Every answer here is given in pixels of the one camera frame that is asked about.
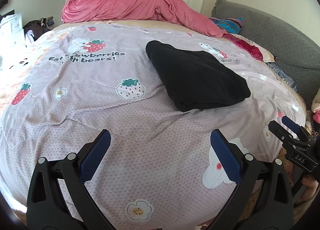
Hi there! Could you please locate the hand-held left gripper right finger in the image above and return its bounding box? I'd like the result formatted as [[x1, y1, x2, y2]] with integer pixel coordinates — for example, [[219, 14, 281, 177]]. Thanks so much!
[[209, 129, 295, 230]]

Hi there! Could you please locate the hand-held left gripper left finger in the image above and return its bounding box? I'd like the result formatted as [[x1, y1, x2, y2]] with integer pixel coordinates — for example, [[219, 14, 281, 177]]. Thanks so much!
[[26, 129, 133, 230]]

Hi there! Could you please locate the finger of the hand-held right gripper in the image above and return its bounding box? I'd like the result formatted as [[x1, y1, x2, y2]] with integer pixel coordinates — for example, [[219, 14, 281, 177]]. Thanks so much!
[[268, 120, 295, 143], [281, 116, 305, 136]]

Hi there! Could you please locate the black long-sleeve sweater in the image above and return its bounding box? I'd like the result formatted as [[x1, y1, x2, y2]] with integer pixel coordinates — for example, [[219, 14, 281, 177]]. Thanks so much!
[[145, 40, 251, 112]]

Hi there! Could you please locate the pile of dark clothes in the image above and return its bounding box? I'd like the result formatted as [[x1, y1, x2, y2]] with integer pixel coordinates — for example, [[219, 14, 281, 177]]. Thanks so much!
[[23, 16, 54, 45]]

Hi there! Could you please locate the person's right hand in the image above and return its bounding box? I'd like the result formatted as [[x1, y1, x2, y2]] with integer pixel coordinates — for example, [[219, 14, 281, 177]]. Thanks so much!
[[301, 175, 320, 201]]

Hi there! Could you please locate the pink and yellow cloth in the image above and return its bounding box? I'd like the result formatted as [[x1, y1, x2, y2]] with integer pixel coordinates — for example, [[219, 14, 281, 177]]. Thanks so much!
[[311, 95, 320, 123]]

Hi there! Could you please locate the strawberry print bed sheet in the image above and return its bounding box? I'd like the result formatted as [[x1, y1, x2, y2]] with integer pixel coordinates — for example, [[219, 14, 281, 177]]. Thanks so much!
[[0, 20, 307, 228]]

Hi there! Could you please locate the blue patterned cloth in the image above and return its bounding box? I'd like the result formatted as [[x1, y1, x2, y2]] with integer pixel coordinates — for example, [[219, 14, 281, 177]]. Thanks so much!
[[266, 62, 298, 91]]

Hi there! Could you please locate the red floral pillow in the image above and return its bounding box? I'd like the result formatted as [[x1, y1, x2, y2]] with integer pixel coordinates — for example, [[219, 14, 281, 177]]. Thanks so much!
[[222, 32, 275, 63]]

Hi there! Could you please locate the grey quilted headboard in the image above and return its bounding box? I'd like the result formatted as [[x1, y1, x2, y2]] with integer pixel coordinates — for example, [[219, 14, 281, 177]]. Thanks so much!
[[211, 0, 320, 103]]

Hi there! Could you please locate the blue striped cloth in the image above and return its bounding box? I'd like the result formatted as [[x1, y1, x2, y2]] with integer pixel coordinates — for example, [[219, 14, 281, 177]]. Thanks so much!
[[209, 17, 244, 34]]

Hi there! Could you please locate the white drawer cabinet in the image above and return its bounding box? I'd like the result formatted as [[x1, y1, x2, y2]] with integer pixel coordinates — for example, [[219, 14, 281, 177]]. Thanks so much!
[[0, 13, 25, 50]]

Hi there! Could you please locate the pink duvet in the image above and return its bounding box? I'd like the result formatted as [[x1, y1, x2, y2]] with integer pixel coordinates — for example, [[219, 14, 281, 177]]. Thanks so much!
[[61, 0, 223, 38]]

